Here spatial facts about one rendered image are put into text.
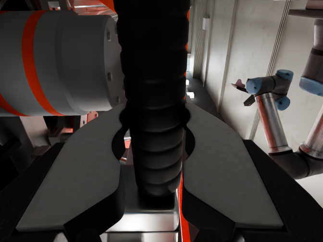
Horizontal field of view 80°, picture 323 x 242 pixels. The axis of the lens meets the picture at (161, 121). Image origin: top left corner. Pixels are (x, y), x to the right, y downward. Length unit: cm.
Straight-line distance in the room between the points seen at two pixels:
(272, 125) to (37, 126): 87
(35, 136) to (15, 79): 14
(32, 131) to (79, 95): 15
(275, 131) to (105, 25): 85
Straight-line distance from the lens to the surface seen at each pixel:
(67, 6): 55
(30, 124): 38
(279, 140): 99
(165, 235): 18
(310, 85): 80
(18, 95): 28
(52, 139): 41
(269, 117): 99
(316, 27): 78
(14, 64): 27
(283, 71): 110
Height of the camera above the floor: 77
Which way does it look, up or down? 31 degrees up
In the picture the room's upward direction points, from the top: 179 degrees clockwise
